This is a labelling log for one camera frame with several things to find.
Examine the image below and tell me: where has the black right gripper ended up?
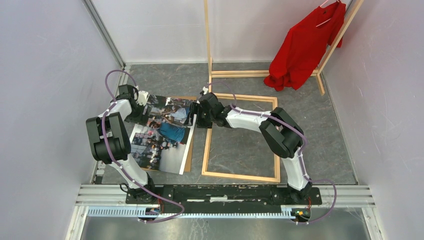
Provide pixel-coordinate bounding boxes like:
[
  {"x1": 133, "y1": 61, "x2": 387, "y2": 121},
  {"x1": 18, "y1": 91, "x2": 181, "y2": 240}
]
[{"x1": 183, "y1": 102, "x2": 214, "y2": 129}]

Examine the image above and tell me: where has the printed photo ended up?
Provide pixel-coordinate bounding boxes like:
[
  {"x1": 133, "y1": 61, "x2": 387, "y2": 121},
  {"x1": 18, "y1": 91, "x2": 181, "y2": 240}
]
[{"x1": 128, "y1": 94, "x2": 199, "y2": 176}]

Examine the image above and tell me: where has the light wooden picture frame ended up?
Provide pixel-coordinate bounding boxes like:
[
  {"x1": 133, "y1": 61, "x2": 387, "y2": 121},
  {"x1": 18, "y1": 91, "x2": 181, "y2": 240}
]
[{"x1": 201, "y1": 92, "x2": 281, "y2": 184}]

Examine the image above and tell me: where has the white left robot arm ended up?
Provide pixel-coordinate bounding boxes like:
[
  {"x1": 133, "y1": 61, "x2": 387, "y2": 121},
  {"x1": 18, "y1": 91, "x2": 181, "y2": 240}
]
[{"x1": 85, "y1": 84, "x2": 157, "y2": 204}]

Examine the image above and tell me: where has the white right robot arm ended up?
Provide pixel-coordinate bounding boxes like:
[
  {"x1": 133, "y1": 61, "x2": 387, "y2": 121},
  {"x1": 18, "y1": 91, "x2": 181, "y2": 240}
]
[{"x1": 188, "y1": 91, "x2": 313, "y2": 204}]

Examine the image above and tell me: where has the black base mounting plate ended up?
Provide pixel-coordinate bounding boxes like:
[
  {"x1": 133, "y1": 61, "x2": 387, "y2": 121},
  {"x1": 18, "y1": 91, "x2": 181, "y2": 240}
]
[{"x1": 125, "y1": 184, "x2": 323, "y2": 215}]

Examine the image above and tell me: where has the red t-shirt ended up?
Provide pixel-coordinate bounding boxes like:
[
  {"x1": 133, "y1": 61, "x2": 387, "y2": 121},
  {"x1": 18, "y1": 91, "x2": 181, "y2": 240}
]
[{"x1": 263, "y1": 4, "x2": 347, "y2": 91}]

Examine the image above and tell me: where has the pink clothes hanger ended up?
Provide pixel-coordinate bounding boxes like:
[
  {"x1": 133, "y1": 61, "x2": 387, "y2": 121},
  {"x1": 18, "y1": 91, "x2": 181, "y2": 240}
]
[{"x1": 315, "y1": 0, "x2": 346, "y2": 28}]

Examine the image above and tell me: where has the white slotted cable duct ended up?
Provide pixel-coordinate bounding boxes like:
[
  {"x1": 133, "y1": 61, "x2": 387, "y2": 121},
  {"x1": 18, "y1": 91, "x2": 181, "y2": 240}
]
[{"x1": 86, "y1": 206, "x2": 294, "y2": 220}]

